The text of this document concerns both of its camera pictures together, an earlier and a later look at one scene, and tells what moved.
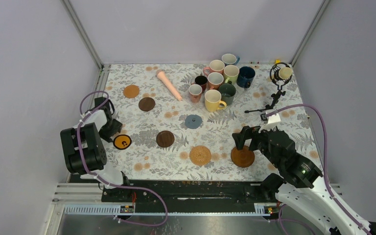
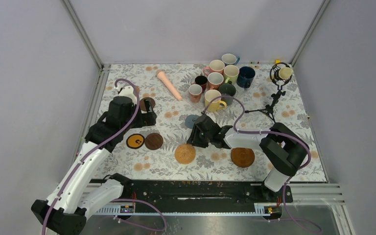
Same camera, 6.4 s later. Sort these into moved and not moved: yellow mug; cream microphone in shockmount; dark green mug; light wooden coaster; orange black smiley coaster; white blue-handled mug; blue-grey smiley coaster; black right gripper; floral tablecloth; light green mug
Moved: black right gripper; orange black smiley coaster; light wooden coaster
Not moved: dark green mug; yellow mug; white blue-handled mug; light green mug; floral tablecloth; cream microphone in shockmount; blue-grey smiley coaster
